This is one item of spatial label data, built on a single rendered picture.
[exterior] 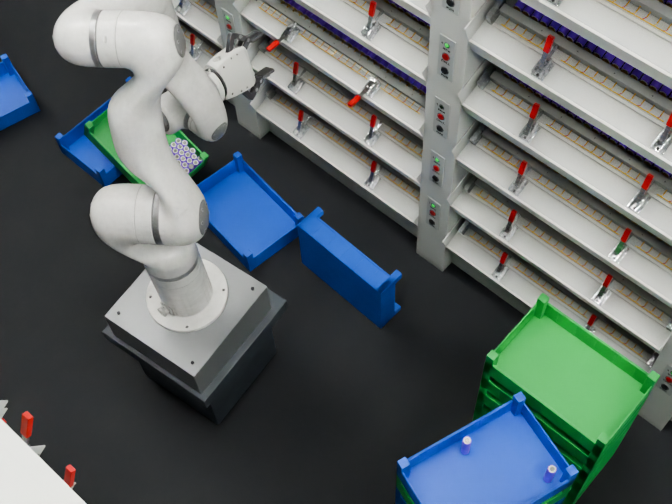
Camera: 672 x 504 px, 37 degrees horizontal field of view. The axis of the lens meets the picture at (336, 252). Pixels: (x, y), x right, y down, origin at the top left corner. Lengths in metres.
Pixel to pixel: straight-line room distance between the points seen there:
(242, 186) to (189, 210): 1.00
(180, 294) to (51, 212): 0.90
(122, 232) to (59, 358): 0.85
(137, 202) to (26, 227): 1.07
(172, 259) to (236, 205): 0.83
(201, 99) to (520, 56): 0.65
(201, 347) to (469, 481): 0.66
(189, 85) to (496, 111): 0.64
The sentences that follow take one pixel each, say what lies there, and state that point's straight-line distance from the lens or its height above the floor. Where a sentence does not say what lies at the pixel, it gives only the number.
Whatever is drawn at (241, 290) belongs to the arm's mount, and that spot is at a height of 0.39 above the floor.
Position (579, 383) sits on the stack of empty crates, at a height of 0.40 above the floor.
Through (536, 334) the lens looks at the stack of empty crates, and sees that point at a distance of 2.30.
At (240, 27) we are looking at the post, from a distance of 2.72.
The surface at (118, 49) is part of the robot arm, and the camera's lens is 1.81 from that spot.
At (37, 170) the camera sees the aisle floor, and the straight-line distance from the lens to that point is 3.16.
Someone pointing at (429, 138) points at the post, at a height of 0.54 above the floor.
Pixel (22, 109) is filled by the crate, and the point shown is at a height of 0.04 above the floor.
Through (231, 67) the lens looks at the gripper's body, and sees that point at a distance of 2.32.
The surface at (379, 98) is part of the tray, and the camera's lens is 2.46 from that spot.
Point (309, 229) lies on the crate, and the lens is 2.65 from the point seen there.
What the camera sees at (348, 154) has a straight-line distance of 2.83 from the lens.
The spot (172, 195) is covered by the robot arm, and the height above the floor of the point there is 0.85.
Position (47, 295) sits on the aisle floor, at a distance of 2.92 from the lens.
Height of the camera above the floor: 2.45
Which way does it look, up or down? 60 degrees down
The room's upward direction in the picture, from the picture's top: 4 degrees counter-clockwise
